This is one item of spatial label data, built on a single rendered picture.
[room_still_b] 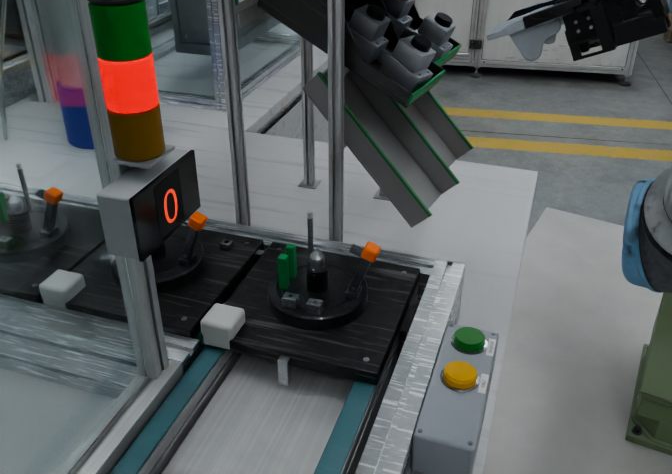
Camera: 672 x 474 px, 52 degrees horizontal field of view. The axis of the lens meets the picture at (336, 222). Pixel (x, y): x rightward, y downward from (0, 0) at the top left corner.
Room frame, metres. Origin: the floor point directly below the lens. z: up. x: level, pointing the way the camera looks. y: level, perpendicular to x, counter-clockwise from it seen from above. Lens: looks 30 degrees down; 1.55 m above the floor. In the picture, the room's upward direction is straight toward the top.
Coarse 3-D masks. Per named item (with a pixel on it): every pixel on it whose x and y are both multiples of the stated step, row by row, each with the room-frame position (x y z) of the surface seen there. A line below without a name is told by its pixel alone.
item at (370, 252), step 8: (352, 248) 0.76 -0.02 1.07; (360, 248) 0.76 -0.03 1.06; (368, 248) 0.75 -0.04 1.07; (376, 248) 0.75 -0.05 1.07; (360, 256) 0.75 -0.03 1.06; (368, 256) 0.75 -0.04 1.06; (376, 256) 0.74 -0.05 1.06; (360, 264) 0.75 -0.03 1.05; (368, 264) 0.75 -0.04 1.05; (360, 272) 0.75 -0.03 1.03; (352, 280) 0.76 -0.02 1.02; (360, 280) 0.75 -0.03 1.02; (352, 288) 0.75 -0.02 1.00
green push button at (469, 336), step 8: (464, 328) 0.71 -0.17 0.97; (472, 328) 0.71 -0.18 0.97; (456, 336) 0.69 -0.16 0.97; (464, 336) 0.69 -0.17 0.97; (472, 336) 0.69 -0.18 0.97; (480, 336) 0.69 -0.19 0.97; (456, 344) 0.69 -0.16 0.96; (464, 344) 0.68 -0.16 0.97; (472, 344) 0.68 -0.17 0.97; (480, 344) 0.68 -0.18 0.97
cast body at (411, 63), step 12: (420, 36) 1.01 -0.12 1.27; (396, 48) 1.01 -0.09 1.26; (408, 48) 0.99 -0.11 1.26; (420, 48) 0.99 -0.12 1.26; (384, 60) 1.02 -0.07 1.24; (396, 60) 1.00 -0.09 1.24; (408, 60) 0.99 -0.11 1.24; (420, 60) 0.98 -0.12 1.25; (384, 72) 1.01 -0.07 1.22; (396, 72) 1.00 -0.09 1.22; (408, 72) 0.99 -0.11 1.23; (420, 72) 1.00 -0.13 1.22; (408, 84) 0.99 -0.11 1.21; (420, 84) 0.99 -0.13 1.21
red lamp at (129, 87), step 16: (112, 64) 0.61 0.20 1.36; (128, 64) 0.61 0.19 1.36; (144, 64) 0.62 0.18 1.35; (112, 80) 0.61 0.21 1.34; (128, 80) 0.61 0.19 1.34; (144, 80) 0.62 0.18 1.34; (112, 96) 0.61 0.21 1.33; (128, 96) 0.61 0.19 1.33; (144, 96) 0.62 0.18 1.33; (128, 112) 0.61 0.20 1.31
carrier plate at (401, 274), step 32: (352, 256) 0.89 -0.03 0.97; (256, 288) 0.80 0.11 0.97; (384, 288) 0.80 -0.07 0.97; (256, 320) 0.73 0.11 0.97; (384, 320) 0.73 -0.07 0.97; (256, 352) 0.68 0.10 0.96; (288, 352) 0.67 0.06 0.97; (320, 352) 0.67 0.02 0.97; (352, 352) 0.67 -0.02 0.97; (384, 352) 0.67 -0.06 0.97
